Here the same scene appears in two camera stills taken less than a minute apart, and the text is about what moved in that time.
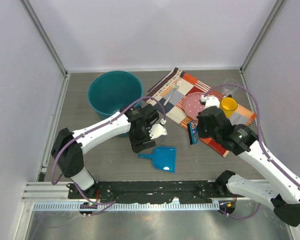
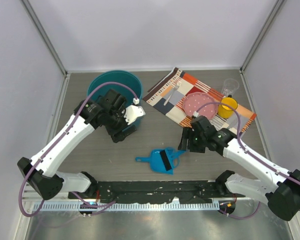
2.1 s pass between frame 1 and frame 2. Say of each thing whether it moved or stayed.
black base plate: stayed
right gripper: moved
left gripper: moved
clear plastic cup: stayed
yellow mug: stayed
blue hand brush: moved
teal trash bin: stayed
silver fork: stayed
